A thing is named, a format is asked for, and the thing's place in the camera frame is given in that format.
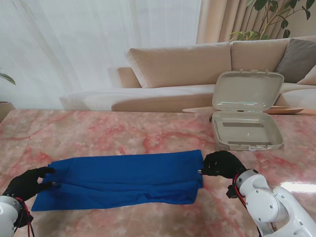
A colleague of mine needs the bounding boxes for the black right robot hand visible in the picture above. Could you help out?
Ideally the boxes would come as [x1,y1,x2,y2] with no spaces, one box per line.
[201,151,247,180]

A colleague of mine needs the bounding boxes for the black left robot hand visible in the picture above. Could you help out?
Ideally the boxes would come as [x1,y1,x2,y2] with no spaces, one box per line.
[2,166,58,202]

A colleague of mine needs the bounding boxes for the blue shirt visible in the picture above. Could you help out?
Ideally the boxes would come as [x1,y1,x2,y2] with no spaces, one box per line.
[31,149,205,212]

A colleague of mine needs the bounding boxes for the open beige hard suitcase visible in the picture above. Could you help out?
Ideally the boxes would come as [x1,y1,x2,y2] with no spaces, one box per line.
[211,69,285,152]

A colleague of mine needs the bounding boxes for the oval wooden tray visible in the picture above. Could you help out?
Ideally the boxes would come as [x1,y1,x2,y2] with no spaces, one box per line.
[265,105,305,115]

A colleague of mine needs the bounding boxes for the small green plant leaf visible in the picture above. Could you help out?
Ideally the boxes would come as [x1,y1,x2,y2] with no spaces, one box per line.
[0,73,16,86]

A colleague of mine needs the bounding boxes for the beige sectional sofa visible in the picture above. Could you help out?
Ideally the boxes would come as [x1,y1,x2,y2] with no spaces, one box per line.
[59,36,316,112]

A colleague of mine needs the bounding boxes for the beige sofa cushion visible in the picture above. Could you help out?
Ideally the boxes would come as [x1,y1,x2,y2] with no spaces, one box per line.
[296,71,316,86]

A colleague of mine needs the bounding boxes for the grey sofa cushion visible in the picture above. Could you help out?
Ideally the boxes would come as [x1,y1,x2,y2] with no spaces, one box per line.
[276,38,316,83]

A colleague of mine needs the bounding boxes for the tall green leafy plant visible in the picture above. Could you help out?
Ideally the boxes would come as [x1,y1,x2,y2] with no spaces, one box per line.
[228,0,312,41]

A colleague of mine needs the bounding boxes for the beige drape curtain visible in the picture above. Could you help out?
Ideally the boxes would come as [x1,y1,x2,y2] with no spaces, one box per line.
[196,0,316,45]

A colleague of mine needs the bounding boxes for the white sheer curtain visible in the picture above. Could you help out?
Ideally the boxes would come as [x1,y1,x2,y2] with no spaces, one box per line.
[0,0,202,111]

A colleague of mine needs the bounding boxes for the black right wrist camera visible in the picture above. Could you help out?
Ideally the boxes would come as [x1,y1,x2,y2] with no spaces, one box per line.
[227,185,239,198]

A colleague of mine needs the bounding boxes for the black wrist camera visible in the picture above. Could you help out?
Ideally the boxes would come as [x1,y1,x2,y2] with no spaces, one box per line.
[227,185,239,198]
[14,214,35,228]

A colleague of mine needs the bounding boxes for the red black right arm cable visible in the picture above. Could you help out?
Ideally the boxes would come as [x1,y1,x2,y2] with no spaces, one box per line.
[233,175,263,237]

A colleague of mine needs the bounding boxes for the red black arm cable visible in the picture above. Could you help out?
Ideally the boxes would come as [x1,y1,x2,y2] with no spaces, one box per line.
[233,175,263,237]
[21,197,35,237]

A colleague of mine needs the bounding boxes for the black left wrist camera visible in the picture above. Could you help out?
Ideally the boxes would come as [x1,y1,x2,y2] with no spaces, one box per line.
[14,214,35,228]

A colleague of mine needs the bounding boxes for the red black left arm cable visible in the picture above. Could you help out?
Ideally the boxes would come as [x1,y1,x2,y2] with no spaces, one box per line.
[21,197,35,237]

